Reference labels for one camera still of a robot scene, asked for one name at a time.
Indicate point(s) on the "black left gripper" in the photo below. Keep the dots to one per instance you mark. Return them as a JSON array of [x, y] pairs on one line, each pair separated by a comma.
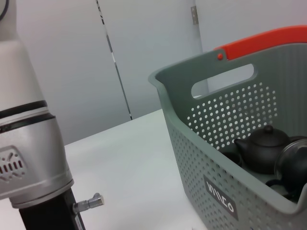
[[52, 213]]

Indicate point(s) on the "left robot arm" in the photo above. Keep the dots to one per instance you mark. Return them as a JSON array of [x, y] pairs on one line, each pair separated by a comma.
[[24, 83]]

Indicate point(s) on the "grey-green perforated storage basket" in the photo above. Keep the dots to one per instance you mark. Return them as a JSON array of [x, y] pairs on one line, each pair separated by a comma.
[[204, 155]]

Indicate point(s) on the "small black clay teacup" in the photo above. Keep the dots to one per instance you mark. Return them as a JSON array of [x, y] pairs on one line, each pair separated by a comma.
[[233, 158]]

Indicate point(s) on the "black clay teapot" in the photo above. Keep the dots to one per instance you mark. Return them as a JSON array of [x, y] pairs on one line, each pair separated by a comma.
[[263, 148]]

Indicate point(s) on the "metal door hinge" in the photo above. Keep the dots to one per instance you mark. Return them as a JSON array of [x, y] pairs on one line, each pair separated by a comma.
[[194, 15]]

